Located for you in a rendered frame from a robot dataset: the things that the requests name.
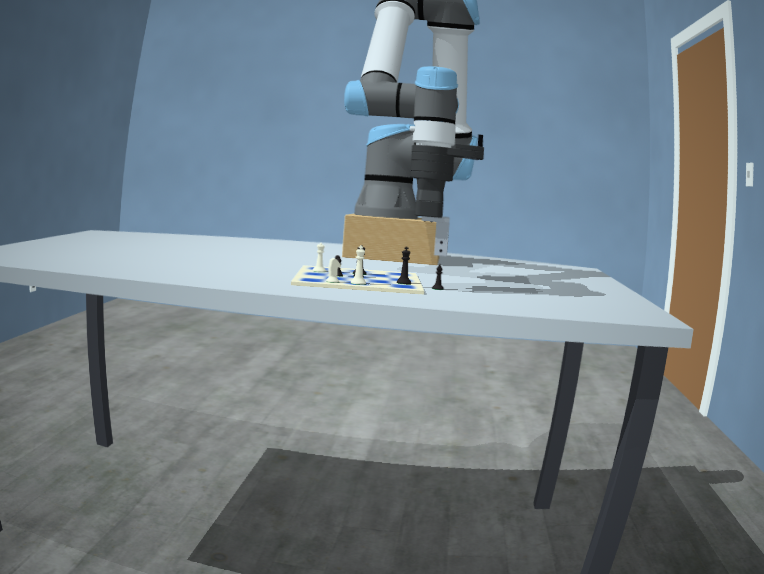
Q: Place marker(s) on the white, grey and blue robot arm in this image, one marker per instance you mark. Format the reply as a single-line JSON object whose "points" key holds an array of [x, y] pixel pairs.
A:
{"points": [[389, 148]]}

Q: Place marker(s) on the blue and cream chessboard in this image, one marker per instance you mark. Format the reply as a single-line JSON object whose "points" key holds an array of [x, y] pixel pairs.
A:
{"points": [[383, 281]]}

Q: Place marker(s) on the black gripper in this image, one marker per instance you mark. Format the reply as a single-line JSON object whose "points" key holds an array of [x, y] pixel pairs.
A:
{"points": [[432, 163]]}

